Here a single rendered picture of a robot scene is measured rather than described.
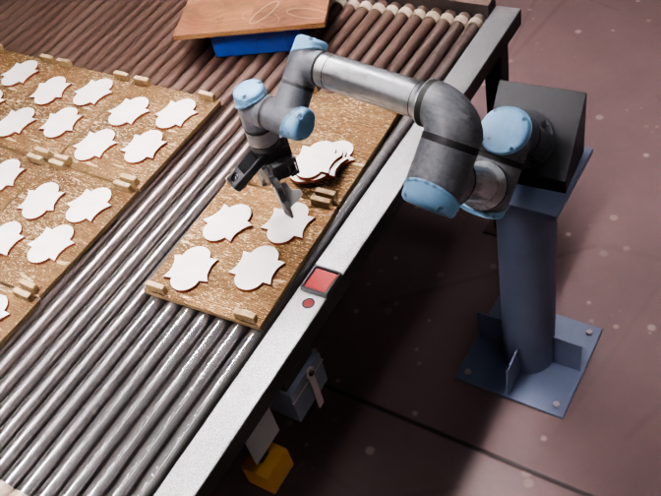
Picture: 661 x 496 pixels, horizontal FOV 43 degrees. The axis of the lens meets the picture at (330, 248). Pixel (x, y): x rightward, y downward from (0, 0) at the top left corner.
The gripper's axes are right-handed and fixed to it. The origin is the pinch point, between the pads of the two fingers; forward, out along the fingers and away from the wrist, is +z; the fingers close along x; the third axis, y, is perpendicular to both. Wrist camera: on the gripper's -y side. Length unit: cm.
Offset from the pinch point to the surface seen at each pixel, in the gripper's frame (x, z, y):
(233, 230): 5.9, 6.9, -11.7
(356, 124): 21.5, 8.2, 35.3
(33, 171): 70, 8, -50
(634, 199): 14, 102, 140
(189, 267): 1.9, 6.9, -26.3
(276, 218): 2.2, 7.0, -0.7
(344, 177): 4.8, 8.2, 21.4
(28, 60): 133, 8, -35
